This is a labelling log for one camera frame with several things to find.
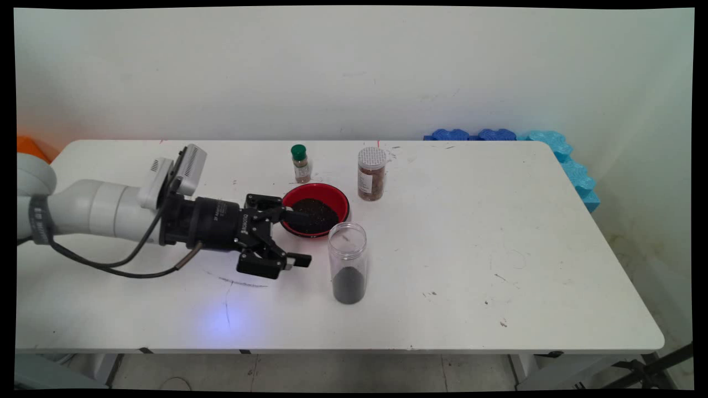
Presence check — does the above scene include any orange object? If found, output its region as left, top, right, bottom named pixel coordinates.
left=17, top=135, right=60, bottom=164

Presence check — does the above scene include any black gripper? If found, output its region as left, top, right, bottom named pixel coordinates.
left=159, top=193, right=312, bottom=280

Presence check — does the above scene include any small green-capped spice bottle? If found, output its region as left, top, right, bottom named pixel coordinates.
left=291, top=144, right=312, bottom=184

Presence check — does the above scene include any black seeds pile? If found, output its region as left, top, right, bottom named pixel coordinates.
left=333, top=267, right=366, bottom=304
left=290, top=198, right=339, bottom=234

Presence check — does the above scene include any red bowl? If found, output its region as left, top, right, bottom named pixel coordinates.
left=279, top=183, right=351, bottom=239

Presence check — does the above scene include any white-lidded brown spice jar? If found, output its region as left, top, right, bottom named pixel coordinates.
left=357, top=146, right=387, bottom=201

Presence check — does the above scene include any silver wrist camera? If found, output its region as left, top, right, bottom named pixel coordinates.
left=166, top=144, right=208, bottom=197

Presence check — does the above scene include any clear plastic jar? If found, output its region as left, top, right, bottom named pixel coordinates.
left=327, top=222, right=368, bottom=305

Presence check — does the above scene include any white table leg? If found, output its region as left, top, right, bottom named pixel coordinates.
left=88, top=354, right=123, bottom=387

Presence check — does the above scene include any black tripod leg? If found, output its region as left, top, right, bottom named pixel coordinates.
left=600, top=343, right=695, bottom=390

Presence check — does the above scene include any light blue foam mat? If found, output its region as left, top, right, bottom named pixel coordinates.
left=517, top=130, right=601, bottom=213

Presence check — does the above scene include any black camera cable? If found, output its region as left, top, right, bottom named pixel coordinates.
left=50, top=177, right=183, bottom=269

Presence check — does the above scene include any black velcro strap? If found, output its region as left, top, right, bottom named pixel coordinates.
left=29, top=193, right=57, bottom=245

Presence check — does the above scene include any black cable with metal plug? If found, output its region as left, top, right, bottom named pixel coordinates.
left=50, top=242, right=204, bottom=279

